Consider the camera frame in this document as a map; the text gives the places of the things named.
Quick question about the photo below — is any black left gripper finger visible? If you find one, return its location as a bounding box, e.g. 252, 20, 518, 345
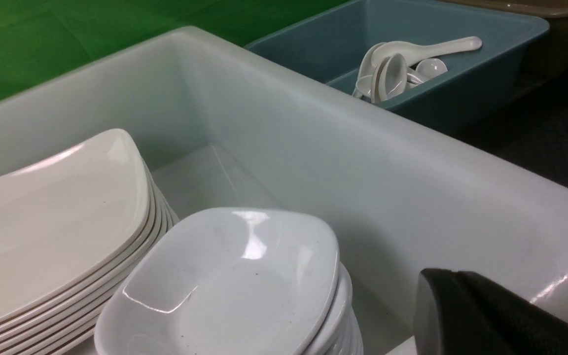
413, 268, 568, 355

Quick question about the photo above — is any top stacked white square plate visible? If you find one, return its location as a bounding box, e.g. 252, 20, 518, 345
0, 129, 150, 323

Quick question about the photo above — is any stack of white small bowls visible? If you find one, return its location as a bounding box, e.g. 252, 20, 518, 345
302, 263, 364, 355

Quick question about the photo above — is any top stacked white small bowl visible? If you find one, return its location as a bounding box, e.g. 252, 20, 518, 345
94, 208, 340, 355

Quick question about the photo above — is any white spoon in bin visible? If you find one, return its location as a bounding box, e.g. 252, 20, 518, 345
407, 58, 448, 89
352, 42, 386, 99
370, 54, 407, 104
370, 36, 483, 67

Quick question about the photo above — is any brown plastic bin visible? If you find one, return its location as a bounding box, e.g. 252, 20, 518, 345
456, 0, 568, 77

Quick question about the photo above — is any large white plastic tub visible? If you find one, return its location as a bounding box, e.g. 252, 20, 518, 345
0, 26, 568, 355

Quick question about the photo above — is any teal plastic bin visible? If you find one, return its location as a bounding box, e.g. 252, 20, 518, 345
246, 0, 549, 134

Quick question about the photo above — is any stack of white square plates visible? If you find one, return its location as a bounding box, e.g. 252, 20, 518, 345
0, 163, 180, 355

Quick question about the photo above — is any green backdrop cloth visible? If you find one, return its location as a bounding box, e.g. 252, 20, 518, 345
0, 0, 341, 101

